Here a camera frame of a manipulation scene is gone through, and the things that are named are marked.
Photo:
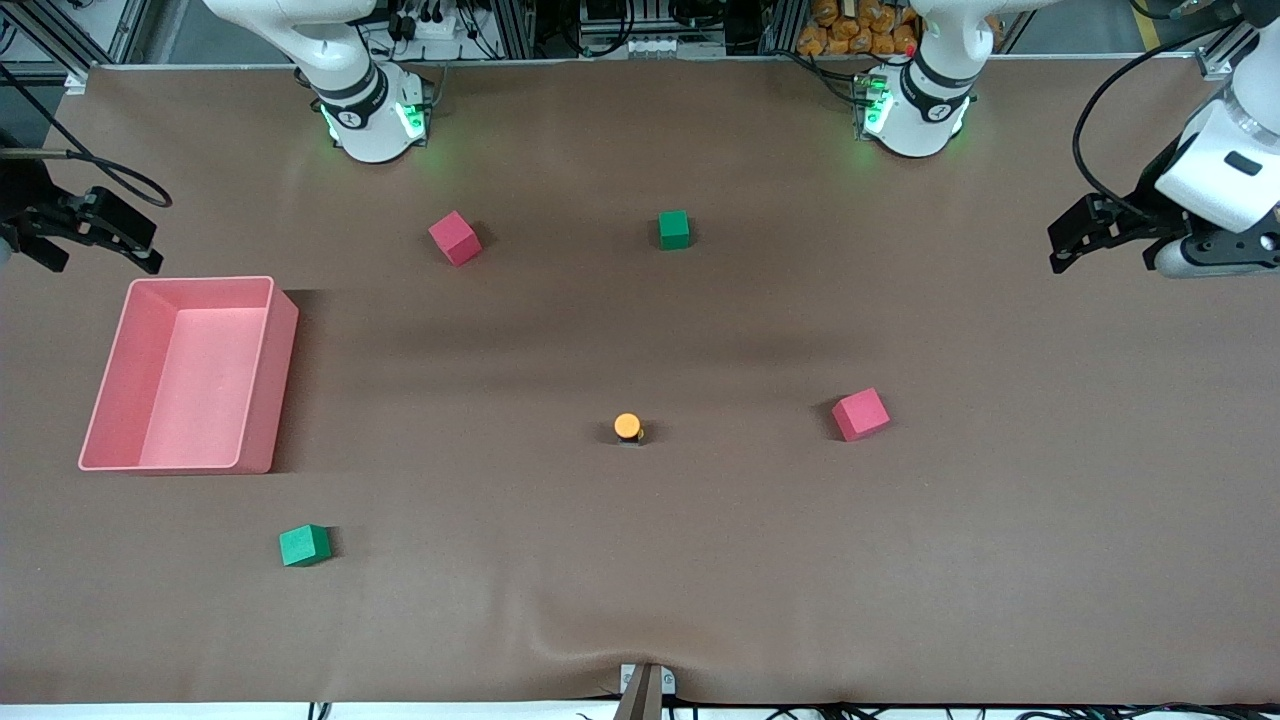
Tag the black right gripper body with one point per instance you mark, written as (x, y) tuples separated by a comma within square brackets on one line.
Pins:
[(22, 192)]

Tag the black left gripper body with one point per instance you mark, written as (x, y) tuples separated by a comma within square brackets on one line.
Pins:
[(1150, 196)]

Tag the orange capped black push button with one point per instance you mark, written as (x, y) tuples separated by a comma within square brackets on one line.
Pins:
[(627, 426)]

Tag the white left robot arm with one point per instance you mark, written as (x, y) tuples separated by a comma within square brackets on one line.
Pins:
[(915, 110)]

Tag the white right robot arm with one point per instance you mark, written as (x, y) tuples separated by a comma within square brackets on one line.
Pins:
[(370, 120)]

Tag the pink plastic bin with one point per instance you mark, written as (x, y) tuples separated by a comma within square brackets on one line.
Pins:
[(130, 350)]

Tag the pink foam cube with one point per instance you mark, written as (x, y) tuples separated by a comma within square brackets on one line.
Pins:
[(860, 414), (455, 238)]

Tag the orange packets pile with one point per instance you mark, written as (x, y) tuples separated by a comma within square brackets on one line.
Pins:
[(860, 30)]

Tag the white power strip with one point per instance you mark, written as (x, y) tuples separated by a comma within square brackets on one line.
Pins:
[(425, 25)]

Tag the green foam cube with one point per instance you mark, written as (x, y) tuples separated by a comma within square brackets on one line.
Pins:
[(674, 229), (304, 545)]

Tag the brown table cover mat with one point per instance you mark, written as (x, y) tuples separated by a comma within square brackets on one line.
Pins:
[(640, 550)]

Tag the aluminium frame profile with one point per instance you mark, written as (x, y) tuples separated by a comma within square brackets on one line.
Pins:
[(1225, 60), (60, 45)]

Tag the aluminium frame post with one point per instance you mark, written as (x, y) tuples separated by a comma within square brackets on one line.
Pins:
[(785, 25), (512, 28)]

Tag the metal table clamp bracket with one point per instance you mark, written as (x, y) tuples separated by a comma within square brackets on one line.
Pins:
[(647, 690)]

